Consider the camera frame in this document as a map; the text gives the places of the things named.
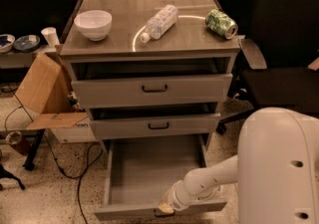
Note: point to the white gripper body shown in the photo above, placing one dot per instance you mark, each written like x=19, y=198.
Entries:
x=173, y=197

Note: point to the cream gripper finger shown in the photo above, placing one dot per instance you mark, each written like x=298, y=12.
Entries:
x=165, y=208

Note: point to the grey bottom drawer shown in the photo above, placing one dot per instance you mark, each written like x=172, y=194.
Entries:
x=141, y=170

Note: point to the grey drawer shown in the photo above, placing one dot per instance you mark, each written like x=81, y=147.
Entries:
x=141, y=170
x=153, y=91
x=154, y=126

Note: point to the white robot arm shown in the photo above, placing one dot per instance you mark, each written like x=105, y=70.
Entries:
x=278, y=153

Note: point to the grey middle drawer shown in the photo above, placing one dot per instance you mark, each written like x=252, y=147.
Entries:
x=154, y=126

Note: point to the grey top drawer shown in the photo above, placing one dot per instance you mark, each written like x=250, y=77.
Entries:
x=153, y=91

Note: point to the grey drawer cabinet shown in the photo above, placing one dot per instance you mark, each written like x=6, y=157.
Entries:
x=187, y=48

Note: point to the black stand leg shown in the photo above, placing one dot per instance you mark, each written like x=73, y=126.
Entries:
x=28, y=164

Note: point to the brown cardboard box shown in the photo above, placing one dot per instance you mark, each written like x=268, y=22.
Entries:
x=45, y=90

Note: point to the black tripod foot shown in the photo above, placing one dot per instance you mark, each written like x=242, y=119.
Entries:
x=6, y=174

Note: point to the brown cup on floor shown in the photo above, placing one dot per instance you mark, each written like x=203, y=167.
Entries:
x=18, y=142

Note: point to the clear plastic water bottle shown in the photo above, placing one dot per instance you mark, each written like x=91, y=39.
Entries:
x=159, y=23

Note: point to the green soda can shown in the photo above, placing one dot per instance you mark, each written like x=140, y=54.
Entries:
x=221, y=24

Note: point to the black office chair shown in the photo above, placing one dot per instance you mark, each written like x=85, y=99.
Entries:
x=278, y=62

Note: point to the white paper cup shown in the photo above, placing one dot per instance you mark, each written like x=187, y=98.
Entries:
x=50, y=35

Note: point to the blue white bowl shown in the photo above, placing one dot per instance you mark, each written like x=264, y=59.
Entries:
x=6, y=42

